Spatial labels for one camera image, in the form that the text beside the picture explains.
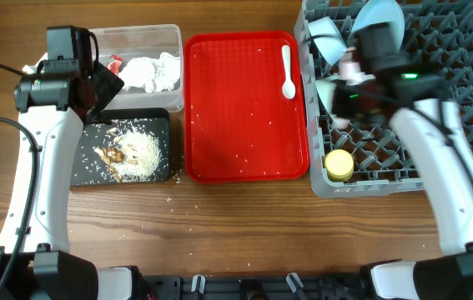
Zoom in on white plastic spoon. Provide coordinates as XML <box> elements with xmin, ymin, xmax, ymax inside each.
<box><xmin>281</xmin><ymin>45</ymin><xmax>296</xmax><ymax>99</ymax></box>

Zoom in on grey dishwasher rack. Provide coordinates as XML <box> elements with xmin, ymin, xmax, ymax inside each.
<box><xmin>294</xmin><ymin>1</ymin><xmax>473</xmax><ymax>198</ymax></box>

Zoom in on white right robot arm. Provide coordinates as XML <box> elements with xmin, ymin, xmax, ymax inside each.
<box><xmin>330</xmin><ymin>22</ymin><xmax>473</xmax><ymax>299</ymax></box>

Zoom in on rice and food scraps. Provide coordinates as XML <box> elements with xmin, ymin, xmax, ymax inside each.
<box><xmin>73</xmin><ymin>118</ymin><xmax>169</xmax><ymax>183</ymax></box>

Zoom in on light blue bowl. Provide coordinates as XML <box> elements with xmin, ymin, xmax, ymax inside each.
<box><xmin>309</xmin><ymin>17</ymin><xmax>346</xmax><ymax>65</ymax></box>

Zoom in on red serving tray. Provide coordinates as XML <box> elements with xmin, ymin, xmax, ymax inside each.
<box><xmin>183</xmin><ymin>31</ymin><xmax>309</xmax><ymax>183</ymax></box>

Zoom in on white plastic fork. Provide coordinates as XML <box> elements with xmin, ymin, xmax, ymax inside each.
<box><xmin>326</xmin><ymin>58</ymin><xmax>375</xmax><ymax>129</ymax></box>

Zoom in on black plastic tray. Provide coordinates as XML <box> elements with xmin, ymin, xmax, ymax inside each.
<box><xmin>68</xmin><ymin>107</ymin><xmax>172</xmax><ymax>187</ymax></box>

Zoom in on green bowl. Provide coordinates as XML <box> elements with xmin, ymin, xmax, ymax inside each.
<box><xmin>315</xmin><ymin>79</ymin><xmax>336</xmax><ymax>120</ymax></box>

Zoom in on yellow plastic cup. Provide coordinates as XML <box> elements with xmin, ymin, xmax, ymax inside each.
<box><xmin>324</xmin><ymin>149</ymin><xmax>355</xmax><ymax>182</ymax></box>

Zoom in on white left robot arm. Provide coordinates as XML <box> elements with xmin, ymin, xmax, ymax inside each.
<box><xmin>0</xmin><ymin>26</ymin><xmax>146</xmax><ymax>299</ymax></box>

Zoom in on clear plastic bin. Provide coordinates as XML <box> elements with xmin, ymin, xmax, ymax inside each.
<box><xmin>92</xmin><ymin>24</ymin><xmax>184</xmax><ymax>113</ymax></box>

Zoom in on white tissue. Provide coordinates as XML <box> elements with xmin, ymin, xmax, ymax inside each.
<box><xmin>118</xmin><ymin>52</ymin><xmax>181</xmax><ymax>93</ymax></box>

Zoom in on light blue plate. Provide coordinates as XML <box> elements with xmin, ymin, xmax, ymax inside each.
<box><xmin>351</xmin><ymin>0</ymin><xmax>405</xmax><ymax>43</ymax></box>

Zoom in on red snack wrapper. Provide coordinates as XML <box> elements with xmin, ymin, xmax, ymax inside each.
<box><xmin>106</xmin><ymin>54</ymin><xmax>123</xmax><ymax>76</ymax></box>

